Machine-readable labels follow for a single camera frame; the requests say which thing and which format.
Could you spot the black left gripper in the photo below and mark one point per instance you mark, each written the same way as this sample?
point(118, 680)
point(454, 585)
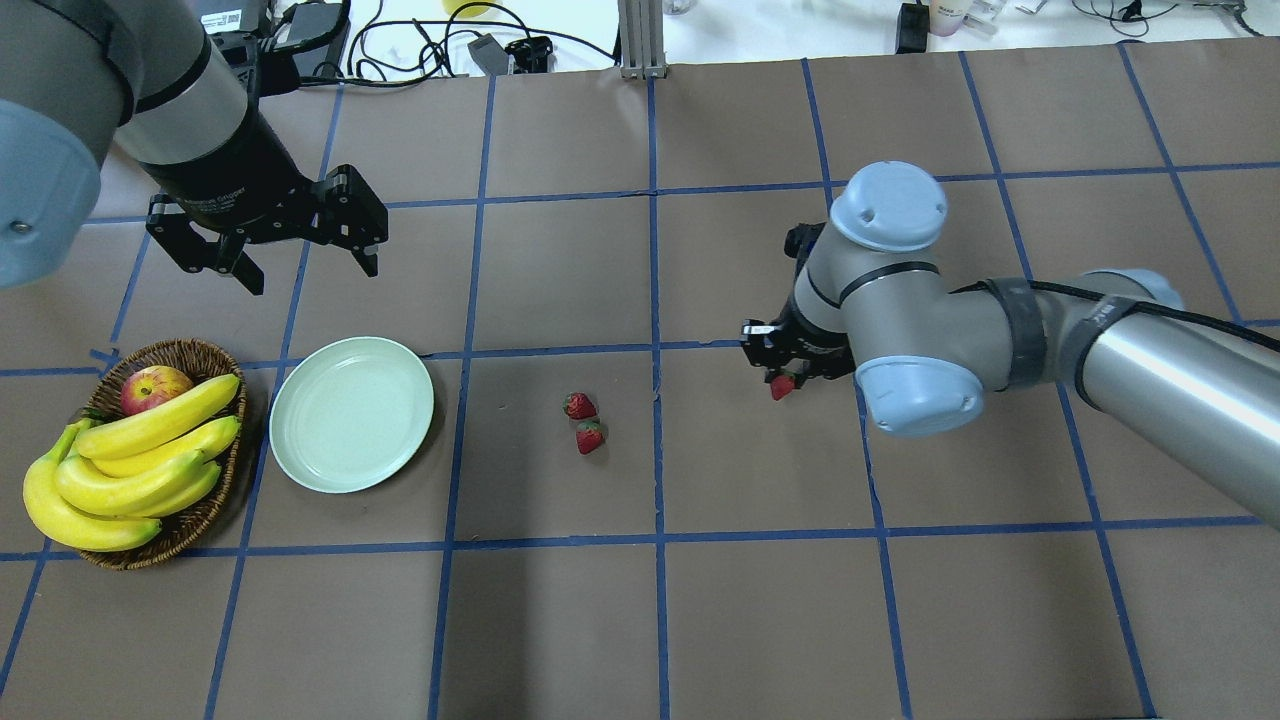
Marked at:
point(232, 175)

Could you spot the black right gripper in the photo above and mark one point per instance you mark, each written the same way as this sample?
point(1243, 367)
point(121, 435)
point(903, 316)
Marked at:
point(806, 343)

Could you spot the red strawberry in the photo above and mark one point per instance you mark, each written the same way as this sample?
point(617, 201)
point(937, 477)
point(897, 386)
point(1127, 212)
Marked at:
point(577, 406)
point(589, 436)
point(781, 385)

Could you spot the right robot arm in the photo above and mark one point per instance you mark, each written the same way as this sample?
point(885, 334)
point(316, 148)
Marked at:
point(869, 301)

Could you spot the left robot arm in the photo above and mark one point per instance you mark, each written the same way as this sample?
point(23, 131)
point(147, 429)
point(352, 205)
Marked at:
point(146, 76)

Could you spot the light green plate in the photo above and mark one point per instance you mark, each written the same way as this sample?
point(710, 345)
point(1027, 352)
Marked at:
point(351, 415)

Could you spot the brown wicker basket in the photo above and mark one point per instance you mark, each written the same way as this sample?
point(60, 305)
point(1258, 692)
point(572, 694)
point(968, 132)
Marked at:
point(200, 360)

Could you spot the red apple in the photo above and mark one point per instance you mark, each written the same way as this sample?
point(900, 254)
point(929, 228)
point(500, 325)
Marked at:
point(152, 386)

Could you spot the yellow banana bunch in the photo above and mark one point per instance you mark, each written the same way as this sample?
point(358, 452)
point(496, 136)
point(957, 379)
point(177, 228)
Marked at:
point(105, 485)

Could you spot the black power adapter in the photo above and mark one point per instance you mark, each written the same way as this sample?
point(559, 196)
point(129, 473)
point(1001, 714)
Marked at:
point(912, 28)

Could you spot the aluminium frame post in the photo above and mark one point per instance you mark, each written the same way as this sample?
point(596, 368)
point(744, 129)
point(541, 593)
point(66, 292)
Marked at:
point(641, 40)

